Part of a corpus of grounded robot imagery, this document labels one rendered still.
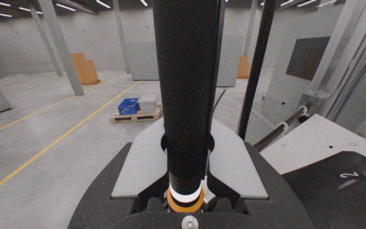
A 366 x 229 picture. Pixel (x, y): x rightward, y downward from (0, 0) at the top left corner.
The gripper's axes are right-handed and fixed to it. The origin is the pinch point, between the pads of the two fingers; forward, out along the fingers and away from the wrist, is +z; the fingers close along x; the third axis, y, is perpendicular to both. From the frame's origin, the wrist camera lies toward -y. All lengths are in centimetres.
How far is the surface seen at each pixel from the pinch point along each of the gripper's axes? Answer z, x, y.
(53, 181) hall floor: 81, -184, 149
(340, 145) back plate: 11.6, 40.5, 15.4
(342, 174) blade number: -1.0, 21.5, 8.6
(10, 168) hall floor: 97, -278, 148
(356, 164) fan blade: -0.3, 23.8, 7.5
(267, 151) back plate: 21.7, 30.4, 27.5
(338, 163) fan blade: 1.0, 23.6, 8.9
